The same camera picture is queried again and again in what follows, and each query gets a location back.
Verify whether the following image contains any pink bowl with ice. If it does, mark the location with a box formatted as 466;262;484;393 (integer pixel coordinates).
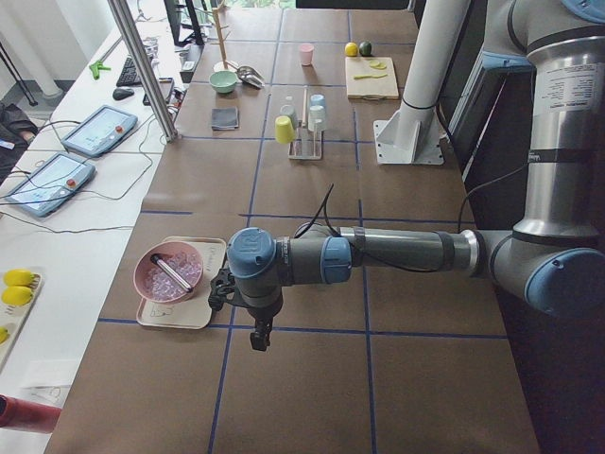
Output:
133;240;203;304

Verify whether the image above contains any yellow lemon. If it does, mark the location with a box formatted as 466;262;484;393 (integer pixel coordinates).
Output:
344;42;358;58

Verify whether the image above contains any beige Rabbit tray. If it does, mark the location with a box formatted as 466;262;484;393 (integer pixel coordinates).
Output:
133;236;226;329

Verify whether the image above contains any pink cup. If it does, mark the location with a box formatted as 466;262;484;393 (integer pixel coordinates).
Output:
299;43;315;66

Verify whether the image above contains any red bottle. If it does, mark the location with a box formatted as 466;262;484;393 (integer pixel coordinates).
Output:
1;395;61;433

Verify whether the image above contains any grey folded cloth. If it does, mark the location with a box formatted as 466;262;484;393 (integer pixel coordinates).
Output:
211;107;239;131

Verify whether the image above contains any black computer mouse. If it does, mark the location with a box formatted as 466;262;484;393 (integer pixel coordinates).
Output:
112;87;134;100

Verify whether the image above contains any aluminium frame post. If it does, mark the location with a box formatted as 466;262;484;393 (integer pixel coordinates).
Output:
108;0;178;143

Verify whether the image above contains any green avocado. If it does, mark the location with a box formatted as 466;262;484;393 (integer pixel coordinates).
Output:
358;41;372;57

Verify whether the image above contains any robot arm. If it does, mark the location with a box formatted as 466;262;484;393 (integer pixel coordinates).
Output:
208;1;604;351

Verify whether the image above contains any black keyboard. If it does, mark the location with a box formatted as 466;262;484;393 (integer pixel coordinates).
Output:
115;56;141;88

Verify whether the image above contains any mint green bowl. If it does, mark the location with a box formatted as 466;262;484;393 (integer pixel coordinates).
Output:
209;70;238;94

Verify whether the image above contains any steel scoop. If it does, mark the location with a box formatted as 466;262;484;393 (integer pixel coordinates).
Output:
236;65;265;89

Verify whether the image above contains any wooden mug tree stand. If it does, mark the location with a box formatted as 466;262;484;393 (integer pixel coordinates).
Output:
212;8;238;73

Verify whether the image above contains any green clamp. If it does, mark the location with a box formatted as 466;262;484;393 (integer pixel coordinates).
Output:
89;61;112;80

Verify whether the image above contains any yellow fruit on tray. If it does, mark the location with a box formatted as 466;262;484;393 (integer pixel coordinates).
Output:
3;269;35;287

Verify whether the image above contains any light blue cup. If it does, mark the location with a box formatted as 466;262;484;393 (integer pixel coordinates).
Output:
309;94;326;108

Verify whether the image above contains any lemon slice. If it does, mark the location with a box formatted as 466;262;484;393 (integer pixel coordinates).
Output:
368;60;387;70

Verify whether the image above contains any yellow cup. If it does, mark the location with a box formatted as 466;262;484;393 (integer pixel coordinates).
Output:
274;115;296;145

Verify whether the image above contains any wooden cutting board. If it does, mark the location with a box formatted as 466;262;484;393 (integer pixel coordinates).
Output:
344;57;399;99

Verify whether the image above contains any beige fruit tray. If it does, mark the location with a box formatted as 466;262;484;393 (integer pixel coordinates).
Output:
1;269;43;367

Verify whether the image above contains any yellow plastic knife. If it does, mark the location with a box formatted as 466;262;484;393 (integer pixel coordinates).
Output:
353;73;388;80

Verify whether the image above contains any grey cup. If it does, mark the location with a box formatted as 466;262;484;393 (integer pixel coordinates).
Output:
280;104;299;130

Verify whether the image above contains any near teach pendant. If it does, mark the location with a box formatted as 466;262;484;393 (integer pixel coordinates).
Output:
4;153;96;218

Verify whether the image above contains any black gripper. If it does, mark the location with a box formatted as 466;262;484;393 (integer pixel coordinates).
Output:
208;268;284;351

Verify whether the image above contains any teach pendant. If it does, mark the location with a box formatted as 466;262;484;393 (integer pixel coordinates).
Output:
60;105;138;158
4;153;96;218

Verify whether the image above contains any far teach pendant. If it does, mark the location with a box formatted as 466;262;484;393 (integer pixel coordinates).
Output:
60;105;138;158

